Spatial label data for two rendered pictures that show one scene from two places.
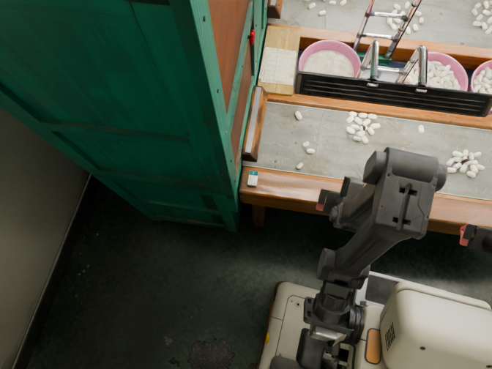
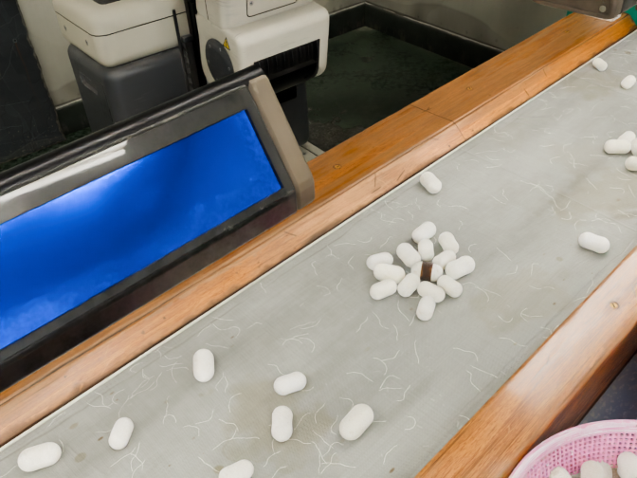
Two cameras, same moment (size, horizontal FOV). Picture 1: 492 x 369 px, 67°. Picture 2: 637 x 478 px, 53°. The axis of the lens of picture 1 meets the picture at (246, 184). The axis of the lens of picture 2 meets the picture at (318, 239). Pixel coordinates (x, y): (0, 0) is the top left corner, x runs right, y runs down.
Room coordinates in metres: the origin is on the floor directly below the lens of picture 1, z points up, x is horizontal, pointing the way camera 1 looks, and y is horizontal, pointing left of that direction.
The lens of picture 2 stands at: (0.64, -1.40, 1.25)
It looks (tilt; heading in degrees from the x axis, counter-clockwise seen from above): 39 degrees down; 123
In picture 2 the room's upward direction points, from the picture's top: 3 degrees counter-clockwise
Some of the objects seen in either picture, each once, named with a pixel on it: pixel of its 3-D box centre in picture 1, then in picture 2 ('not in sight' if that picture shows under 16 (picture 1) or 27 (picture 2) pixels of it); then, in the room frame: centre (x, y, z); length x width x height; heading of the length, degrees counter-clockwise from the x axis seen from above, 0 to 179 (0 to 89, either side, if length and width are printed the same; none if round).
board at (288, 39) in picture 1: (279, 59); not in sight; (0.97, -0.20, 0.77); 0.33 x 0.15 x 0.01; 165
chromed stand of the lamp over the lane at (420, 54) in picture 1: (378, 97); not in sight; (0.68, -0.53, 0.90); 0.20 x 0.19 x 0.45; 75
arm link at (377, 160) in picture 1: (370, 200); not in sight; (0.17, -0.25, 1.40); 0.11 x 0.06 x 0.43; 70
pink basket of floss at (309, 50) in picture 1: (328, 72); not in sight; (0.92, -0.41, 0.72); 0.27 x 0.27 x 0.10
